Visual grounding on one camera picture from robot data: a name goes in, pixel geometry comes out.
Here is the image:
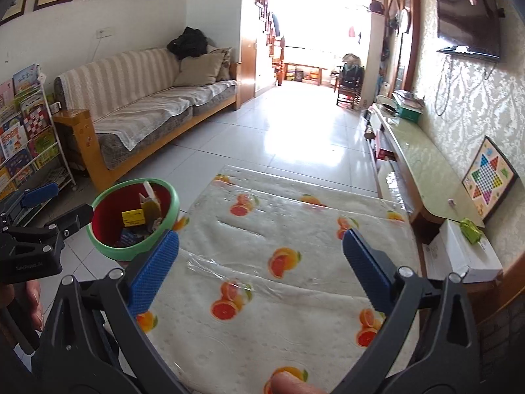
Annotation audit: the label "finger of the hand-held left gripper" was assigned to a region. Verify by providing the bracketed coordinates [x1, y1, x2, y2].
[43, 204, 96, 242]
[0, 182, 60, 222]

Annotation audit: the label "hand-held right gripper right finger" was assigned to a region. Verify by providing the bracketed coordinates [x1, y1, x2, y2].
[327, 228, 481, 394]

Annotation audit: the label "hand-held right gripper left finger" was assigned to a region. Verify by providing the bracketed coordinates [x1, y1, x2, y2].
[38, 230, 194, 394]

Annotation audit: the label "green-rimmed red bin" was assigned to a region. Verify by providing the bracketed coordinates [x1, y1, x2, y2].
[87, 178, 181, 261]

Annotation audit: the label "person's left hand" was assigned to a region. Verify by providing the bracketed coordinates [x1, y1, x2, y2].
[0, 281, 46, 333]

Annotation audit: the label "person's right hand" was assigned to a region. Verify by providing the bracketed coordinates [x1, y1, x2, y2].
[265, 370, 327, 394]

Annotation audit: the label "white book rack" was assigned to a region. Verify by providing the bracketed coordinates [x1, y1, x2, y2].
[0, 63, 76, 202]

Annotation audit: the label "row of children's books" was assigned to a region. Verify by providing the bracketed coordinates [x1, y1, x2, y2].
[0, 65, 60, 198]

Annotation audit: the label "fruit-printed tablecloth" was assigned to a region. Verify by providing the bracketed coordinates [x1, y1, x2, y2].
[135, 164, 423, 394]

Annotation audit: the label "person's blue jeans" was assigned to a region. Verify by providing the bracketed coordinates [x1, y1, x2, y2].
[94, 316, 124, 358]

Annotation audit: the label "white cardboard box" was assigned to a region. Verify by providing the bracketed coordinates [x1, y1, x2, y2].
[422, 219, 503, 283]

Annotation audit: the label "green crumpled wrapper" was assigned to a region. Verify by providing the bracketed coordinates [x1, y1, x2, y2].
[459, 218, 485, 244]

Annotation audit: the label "long television cabinet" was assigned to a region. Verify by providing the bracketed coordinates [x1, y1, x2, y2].
[363, 102, 487, 224]

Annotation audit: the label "red white box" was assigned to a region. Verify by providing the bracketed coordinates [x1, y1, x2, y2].
[375, 135, 396, 161]

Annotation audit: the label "brown wooden furniture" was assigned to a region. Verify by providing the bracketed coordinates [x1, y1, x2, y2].
[468, 250, 525, 378]

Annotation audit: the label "wooden sofa with striped cover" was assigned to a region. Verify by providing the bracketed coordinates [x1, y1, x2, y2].
[52, 47, 241, 191]

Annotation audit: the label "chinese checkers board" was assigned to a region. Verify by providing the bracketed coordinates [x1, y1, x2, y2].
[461, 135, 518, 221]

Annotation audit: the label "green box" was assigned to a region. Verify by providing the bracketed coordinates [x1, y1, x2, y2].
[396, 100, 423, 123]

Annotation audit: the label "wooden chair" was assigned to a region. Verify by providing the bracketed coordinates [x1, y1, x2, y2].
[336, 72, 366, 109]

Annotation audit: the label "stack of papers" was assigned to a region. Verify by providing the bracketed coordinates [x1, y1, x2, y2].
[391, 90, 425, 109]

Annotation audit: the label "beige pillow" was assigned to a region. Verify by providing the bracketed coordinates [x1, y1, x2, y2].
[174, 53, 225, 87]

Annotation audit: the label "black bag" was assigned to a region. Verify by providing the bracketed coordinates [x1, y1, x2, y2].
[340, 53, 366, 95]

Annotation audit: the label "black clothing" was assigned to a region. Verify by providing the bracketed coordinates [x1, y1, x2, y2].
[167, 27, 208, 60]

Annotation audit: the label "wooden bench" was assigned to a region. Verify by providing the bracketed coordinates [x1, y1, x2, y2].
[285, 62, 328, 86]

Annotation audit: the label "patterned pillow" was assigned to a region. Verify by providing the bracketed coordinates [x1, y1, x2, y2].
[209, 47, 232, 82]

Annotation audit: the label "wooden room divider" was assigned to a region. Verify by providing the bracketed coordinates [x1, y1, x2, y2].
[386, 0, 421, 95]

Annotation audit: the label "wooden cabinet door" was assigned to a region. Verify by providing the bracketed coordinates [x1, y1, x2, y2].
[241, 37, 258, 99]

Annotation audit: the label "wooden staircase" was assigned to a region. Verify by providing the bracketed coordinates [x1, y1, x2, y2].
[246, 0, 288, 87]

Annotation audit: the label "black cable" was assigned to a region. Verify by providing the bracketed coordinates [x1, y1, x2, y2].
[435, 55, 452, 116]

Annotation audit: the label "wall-mounted television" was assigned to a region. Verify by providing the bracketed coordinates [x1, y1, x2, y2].
[437, 0, 502, 63]

